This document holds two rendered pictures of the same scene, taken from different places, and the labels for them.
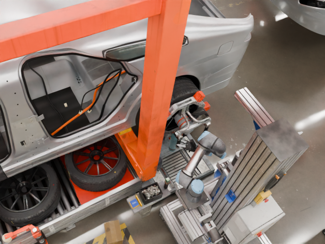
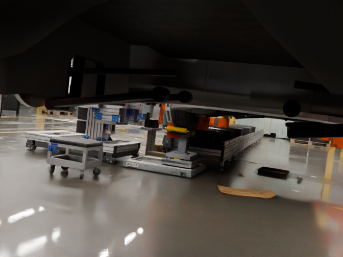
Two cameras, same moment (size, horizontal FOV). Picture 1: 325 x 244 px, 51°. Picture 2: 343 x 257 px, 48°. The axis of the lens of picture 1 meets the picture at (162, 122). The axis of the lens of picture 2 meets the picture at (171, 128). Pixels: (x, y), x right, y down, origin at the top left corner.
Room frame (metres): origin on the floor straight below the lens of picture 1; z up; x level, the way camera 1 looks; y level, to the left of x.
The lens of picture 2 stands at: (5.98, -2.85, 0.75)
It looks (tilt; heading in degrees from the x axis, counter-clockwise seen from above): 3 degrees down; 146
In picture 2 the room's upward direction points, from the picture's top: 7 degrees clockwise
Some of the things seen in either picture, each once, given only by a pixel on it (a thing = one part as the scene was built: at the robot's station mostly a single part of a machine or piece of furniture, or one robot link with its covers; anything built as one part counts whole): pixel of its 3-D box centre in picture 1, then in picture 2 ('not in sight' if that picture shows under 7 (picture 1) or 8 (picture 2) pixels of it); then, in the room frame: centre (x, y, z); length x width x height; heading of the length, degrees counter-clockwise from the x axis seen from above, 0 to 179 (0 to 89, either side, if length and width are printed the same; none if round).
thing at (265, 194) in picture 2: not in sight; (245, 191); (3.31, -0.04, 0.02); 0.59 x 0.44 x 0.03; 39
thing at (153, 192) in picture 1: (150, 193); (151, 123); (1.35, -0.01, 0.51); 0.20 x 0.14 x 0.13; 125
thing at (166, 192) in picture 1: (149, 196); (151, 128); (1.35, 0.00, 0.44); 0.43 x 0.17 x 0.03; 129
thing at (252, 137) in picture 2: not in sight; (244, 135); (-2.51, 5.71, 0.19); 6.82 x 0.86 x 0.39; 129
